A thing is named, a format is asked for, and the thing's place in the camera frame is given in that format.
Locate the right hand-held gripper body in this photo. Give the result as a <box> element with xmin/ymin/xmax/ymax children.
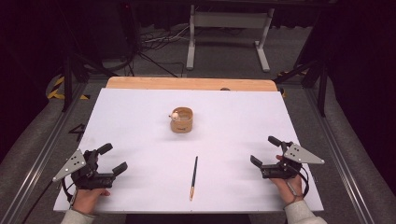
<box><xmin>261</xmin><ymin>140</ymin><xmax>326</xmax><ymax>180</ymax></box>

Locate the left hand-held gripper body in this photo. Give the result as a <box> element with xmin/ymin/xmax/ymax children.
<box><xmin>51</xmin><ymin>148</ymin><xmax>117</xmax><ymax>190</ymax></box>

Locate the dark striped pencil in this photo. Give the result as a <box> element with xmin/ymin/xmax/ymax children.
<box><xmin>189</xmin><ymin>155</ymin><xmax>200</xmax><ymax>202</ymax></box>

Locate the round wooden pen holder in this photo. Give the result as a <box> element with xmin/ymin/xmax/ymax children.
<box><xmin>169</xmin><ymin>106</ymin><xmax>194</xmax><ymax>134</ymax></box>

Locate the person's left hand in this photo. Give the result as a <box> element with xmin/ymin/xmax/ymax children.
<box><xmin>72</xmin><ymin>187</ymin><xmax>111</xmax><ymax>216</ymax></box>

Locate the person's right hand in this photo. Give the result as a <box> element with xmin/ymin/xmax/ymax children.
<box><xmin>269</xmin><ymin>154</ymin><xmax>304</xmax><ymax>206</ymax></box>

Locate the white table sheet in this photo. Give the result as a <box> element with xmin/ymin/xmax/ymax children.
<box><xmin>52</xmin><ymin>88</ymin><xmax>325</xmax><ymax>215</ymax></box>

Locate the black tape floor mark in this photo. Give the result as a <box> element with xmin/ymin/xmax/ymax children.
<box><xmin>67</xmin><ymin>123</ymin><xmax>87</xmax><ymax>143</ymax></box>

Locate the yellow black floor tape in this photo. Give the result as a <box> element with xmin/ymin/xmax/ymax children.
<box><xmin>46</xmin><ymin>75</ymin><xmax>92</xmax><ymax>102</ymax></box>
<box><xmin>276</xmin><ymin>69</ymin><xmax>310</xmax><ymax>98</ymax></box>

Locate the black tripod stand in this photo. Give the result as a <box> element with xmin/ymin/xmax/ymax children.
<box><xmin>60</xmin><ymin>51</ymin><xmax>120</xmax><ymax>113</ymax></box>
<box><xmin>273</xmin><ymin>58</ymin><xmax>329</xmax><ymax>119</ymax></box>

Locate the wooden table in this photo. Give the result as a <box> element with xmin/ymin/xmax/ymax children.
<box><xmin>106</xmin><ymin>76</ymin><xmax>279</xmax><ymax>92</ymax></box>

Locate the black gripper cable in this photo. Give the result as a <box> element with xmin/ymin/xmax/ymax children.
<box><xmin>290</xmin><ymin>165</ymin><xmax>310</xmax><ymax>199</ymax></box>
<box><xmin>60</xmin><ymin>177</ymin><xmax>77</xmax><ymax>203</ymax></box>

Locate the aluminium floor rail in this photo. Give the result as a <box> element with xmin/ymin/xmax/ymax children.
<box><xmin>0</xmin><ymin>81</ymin><xmax>89</xmax><ymax>224</ymax></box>
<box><xmin>303</xmin><ymin>87</ymin><xmax>376</xmax><ymax>224</ymax></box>

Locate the bundle of floor cables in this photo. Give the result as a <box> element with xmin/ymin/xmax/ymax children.
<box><xmin>135</xmin><ymin>23</ymin><xmax>191</xmax><ymax>78</ymax></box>

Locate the white metal stand frame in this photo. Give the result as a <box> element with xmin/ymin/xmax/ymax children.
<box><xmin>185</xmin><ymin>4</ymin><xmax>276</xmax><ymax>74</ymax></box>

